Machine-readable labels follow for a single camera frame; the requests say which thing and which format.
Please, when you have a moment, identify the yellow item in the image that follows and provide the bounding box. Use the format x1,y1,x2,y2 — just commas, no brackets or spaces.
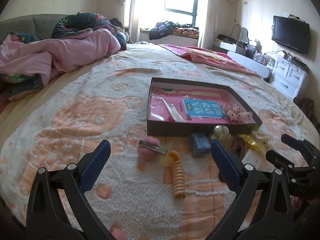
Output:
239,134,264,151

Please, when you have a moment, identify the pearl hair accessory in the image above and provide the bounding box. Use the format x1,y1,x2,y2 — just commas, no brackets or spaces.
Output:
210,125,232,141

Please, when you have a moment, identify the dotted sheer fabric bow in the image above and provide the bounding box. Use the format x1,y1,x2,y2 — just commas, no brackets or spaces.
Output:
220,104,253,124

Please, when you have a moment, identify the blue small box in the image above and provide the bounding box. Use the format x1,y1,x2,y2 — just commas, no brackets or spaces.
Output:
189,133,210,157

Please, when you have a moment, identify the orange spiral hair tie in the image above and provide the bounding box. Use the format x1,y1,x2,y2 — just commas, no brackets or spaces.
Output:
166,150,187,199

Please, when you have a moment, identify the clear plastic zip bag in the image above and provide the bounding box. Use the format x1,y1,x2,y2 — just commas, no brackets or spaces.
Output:
161,97,186,123

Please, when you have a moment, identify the pink fluffy hair clip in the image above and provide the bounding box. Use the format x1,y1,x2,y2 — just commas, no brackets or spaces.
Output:
137,136,168,161

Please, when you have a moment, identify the left human hand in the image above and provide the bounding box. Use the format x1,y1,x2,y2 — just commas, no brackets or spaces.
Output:
109,221,127,240

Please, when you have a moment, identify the white drawer cabinet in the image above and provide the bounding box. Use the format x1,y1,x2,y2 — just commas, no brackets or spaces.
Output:
270,57,309,100

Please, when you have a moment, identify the white low desk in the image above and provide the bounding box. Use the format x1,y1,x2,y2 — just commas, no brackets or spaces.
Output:
213,39,272,82

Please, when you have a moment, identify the pink book with blue label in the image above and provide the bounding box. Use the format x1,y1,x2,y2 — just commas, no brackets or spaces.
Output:
148,87,255,125

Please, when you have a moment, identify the dark shallow cardboard box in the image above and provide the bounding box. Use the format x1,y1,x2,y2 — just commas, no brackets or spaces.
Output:
146,77,263,137

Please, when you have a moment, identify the pink red blanket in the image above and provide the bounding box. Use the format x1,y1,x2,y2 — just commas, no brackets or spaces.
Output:
160,44,258,76

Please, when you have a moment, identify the right white curtain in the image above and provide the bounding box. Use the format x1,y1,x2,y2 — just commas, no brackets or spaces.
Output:
196,0,220,49

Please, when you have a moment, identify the white curtain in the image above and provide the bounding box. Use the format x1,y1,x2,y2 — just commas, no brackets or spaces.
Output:
196,0,220,49
120,0,140,43

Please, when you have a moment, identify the pink floral duvet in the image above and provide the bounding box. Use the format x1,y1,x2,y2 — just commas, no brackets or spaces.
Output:
1,12,127,101

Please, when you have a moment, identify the dark clothes pile on sill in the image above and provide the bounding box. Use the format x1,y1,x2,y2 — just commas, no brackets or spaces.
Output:
149,21,199,40

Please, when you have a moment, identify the green quilted headboard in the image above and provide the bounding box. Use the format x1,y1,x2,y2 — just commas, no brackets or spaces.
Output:
0,14,67,43

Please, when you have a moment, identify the left white curtain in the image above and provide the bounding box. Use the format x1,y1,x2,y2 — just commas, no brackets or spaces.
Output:
120,0,140,43

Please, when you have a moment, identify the black wall television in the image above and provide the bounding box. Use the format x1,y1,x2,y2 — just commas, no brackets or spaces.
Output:
272,16,311,55

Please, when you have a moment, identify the window with teal frame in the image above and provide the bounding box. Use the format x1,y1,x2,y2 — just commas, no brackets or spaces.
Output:
137,0,198,29

